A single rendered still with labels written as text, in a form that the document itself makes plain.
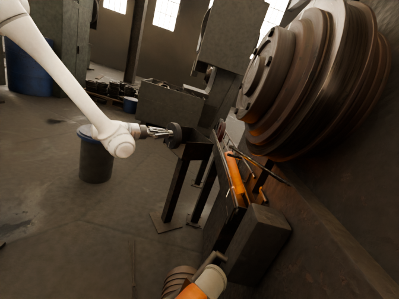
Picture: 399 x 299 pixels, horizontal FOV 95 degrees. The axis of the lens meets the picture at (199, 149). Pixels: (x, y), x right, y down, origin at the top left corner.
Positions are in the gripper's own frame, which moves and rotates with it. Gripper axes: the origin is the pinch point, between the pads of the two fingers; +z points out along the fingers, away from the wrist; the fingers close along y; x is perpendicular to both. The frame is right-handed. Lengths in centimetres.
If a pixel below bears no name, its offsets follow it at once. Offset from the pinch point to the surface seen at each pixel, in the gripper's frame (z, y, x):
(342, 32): -7, 67, 51
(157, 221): 3, 0, -72
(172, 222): 13, 4, -72
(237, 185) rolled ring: 3, 53, 1
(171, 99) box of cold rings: 84, -177, -18
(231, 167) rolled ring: 0.9, 48.2, 7.1
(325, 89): -8, 70, 40
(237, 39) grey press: 164, -158, 91
